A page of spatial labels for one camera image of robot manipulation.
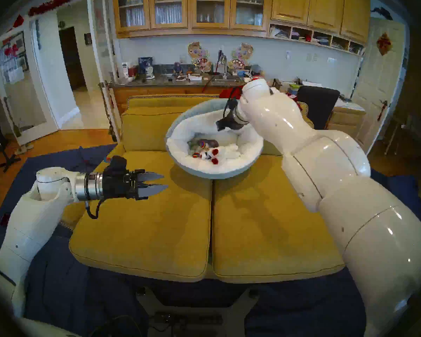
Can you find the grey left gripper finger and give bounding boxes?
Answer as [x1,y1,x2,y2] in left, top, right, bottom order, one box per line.
[137,172,165,183]
[137,184,169,200]

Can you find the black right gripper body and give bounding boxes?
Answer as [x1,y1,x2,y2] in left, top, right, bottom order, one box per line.
[216,110,248,132]

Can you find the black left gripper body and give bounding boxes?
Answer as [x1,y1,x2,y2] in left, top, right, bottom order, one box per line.
[102,169,141,201]

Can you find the white plush dog red hat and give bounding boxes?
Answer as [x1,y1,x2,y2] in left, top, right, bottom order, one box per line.
[201,144,241,165]

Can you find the blue white plush dog bed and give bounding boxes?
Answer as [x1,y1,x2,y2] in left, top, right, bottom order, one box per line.
[166,98,265,179]

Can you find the red blanket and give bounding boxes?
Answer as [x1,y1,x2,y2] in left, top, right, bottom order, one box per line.
[219,86,304,110]

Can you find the yellow fabric sofa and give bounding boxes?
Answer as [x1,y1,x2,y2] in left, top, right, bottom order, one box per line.
[58,95,346,283]

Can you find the cartoon child paper decoration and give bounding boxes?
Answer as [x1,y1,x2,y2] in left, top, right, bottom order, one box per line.
[230,43,254,72]
[187,41,211,73]

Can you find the granite kitchen counter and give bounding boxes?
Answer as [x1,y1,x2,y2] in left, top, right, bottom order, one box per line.
[107,73,278,128]

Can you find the dark office chair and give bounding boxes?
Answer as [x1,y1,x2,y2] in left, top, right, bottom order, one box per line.
[296,86,341,130]

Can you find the wooden drawer cabinet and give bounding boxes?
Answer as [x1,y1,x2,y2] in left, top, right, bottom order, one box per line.
[326,106,365,138]

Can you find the black tripod stand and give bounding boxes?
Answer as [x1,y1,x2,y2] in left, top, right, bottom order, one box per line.
[0,115,21,172]

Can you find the navy blue floor blanket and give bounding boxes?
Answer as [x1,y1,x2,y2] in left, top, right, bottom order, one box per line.
[0,145,367,337]

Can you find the white panel door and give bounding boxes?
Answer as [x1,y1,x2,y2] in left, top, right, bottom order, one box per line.
[349,17,406,156]

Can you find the red diamond door ornament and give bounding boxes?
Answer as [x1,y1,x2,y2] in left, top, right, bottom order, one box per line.
[376,33,393,56]

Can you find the red tinsel garland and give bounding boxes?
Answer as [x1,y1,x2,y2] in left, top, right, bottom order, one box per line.
[28,0,87,16]

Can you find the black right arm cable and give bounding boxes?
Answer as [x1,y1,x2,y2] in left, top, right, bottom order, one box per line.
[223,87,243,120]

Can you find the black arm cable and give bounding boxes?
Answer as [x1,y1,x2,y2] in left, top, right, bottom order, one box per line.
[85,198,106,220]
[223,87,243,120]

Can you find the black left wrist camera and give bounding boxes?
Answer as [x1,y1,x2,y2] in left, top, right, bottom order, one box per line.
[107,156,128,172]

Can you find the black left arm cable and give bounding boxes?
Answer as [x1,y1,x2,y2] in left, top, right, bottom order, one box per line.
[85,198,106,220]

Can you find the long handled brush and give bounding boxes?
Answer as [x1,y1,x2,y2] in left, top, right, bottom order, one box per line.
[4,96,22,137]

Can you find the wooden wall cabinets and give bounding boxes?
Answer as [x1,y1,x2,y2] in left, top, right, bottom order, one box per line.
[112,0,370,56]

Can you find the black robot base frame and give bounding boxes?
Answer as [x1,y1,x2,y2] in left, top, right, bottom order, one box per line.
[136,287,259,337]

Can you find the dark leafy wall ornament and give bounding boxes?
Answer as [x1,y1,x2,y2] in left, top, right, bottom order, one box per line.
[370,6,393,21]

